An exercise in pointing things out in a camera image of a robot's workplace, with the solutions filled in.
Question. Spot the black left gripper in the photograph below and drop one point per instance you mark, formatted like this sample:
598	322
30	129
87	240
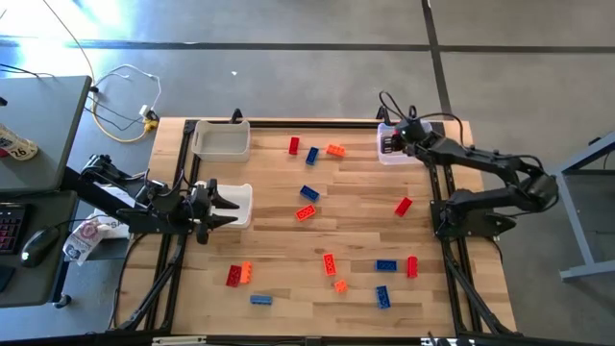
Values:
202	206

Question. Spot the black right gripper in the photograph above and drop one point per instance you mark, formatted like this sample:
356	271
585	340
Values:
413	141

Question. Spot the red toy brick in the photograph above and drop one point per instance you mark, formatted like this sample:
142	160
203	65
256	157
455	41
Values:
412	266
233	276
403	206
293	145

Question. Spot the blue toy brick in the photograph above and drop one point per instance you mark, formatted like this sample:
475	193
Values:
261	300
386	265
383	297
309	193
312	155

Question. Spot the small orange toy brick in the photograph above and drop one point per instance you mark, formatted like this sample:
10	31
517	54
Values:
340	286

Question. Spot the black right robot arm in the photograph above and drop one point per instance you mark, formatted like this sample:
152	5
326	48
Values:
480	158

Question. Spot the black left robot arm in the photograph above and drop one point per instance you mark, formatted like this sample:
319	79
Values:
120	202

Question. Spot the clear plastic bin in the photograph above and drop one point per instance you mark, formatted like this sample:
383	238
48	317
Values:
394	159

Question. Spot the white plastic bin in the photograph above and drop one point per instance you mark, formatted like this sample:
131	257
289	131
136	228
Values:
221	141
245	202

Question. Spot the white power adapter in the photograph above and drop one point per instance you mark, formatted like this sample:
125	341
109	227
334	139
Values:
144	111

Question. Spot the white printed plastic bag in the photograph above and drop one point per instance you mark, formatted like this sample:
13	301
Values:
81	240

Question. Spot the black desk caster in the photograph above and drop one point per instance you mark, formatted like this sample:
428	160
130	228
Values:
62	302

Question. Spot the black computer mouse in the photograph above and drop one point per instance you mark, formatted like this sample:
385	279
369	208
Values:
38	246

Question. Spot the gray desk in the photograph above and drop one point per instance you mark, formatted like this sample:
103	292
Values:
38	120

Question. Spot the gray metal table stand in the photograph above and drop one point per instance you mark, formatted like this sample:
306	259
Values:
576	226

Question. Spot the black keyboard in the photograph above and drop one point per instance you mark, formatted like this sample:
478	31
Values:
12	228

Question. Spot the white labelled bottle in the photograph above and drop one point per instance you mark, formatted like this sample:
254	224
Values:
19	146

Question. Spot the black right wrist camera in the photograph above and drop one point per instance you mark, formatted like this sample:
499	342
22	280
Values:
409	129

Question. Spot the black frame post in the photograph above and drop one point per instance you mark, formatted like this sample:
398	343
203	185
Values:
236	116
383	114

